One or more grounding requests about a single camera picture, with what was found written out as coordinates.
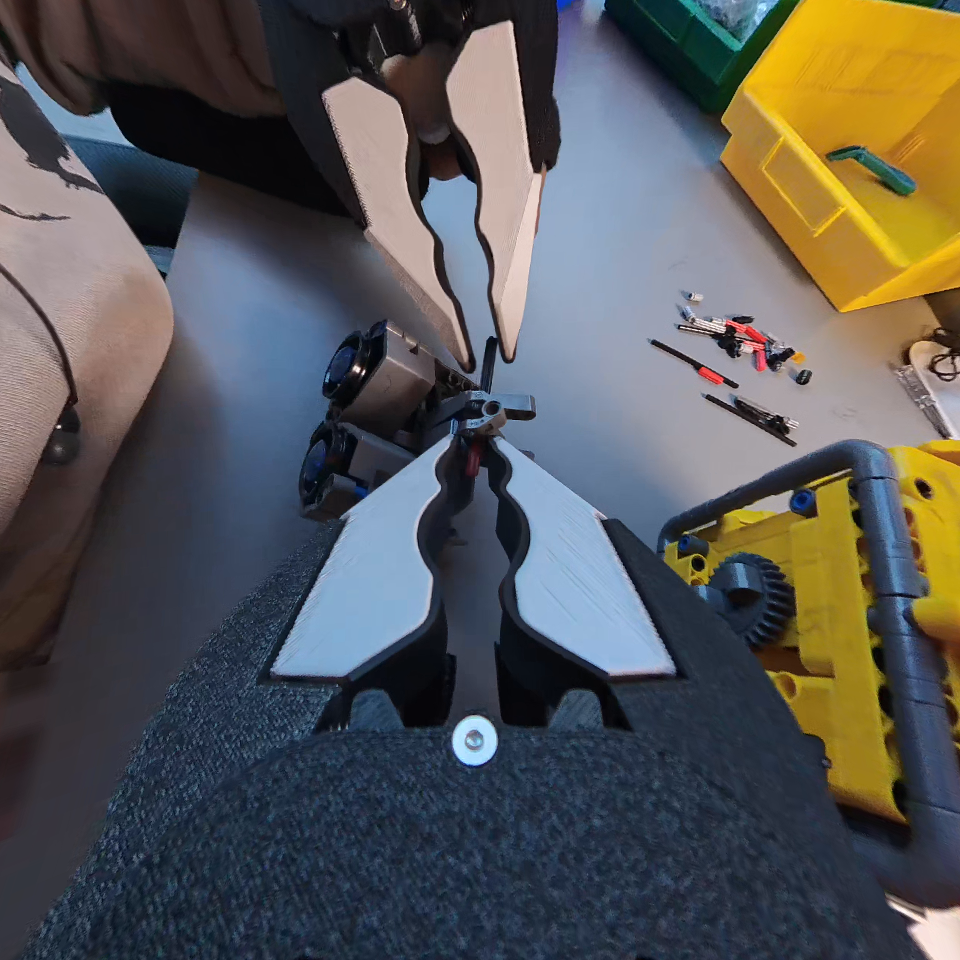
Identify grey desk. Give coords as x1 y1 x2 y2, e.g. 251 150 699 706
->
45 0 960 960

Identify green brick separator tool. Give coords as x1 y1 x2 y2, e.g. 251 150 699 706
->
825 144 919 198

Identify dark grey chair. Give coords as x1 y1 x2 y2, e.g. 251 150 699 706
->
63 133 198 275

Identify grey and black connector pins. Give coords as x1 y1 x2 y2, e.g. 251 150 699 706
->
731 395 801 438

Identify yellow brick-built vehicle model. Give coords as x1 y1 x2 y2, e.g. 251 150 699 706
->
658 438 960 912

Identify black axle with red bush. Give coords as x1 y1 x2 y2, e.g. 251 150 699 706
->
648 337 741 390

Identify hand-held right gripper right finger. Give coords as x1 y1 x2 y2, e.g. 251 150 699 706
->
487 437 678 681

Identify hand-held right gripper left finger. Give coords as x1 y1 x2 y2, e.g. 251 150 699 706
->
268 433 459 681

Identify person's left forearm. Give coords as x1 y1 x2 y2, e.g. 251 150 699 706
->
0 0 286 117

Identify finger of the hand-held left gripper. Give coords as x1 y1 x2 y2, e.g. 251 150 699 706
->
444 19 550 366
321 73 479 375

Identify green plastic bin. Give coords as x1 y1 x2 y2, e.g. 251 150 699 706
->
603 0 800 115

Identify white paper sheet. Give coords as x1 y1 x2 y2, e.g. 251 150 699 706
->
907 337 960 440

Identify pile of small brick pins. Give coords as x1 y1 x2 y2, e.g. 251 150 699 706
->
677 303 805 374

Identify yellow plastic bin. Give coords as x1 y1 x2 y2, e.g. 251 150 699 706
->
720 0 960 314

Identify grey brick engine assembly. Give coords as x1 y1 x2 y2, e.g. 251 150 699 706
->
298 318 537 549

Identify person's beige hoodie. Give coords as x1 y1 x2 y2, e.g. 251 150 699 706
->
0 60 175 676

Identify black cord with toggle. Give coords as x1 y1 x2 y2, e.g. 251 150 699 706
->
0 262 84 466

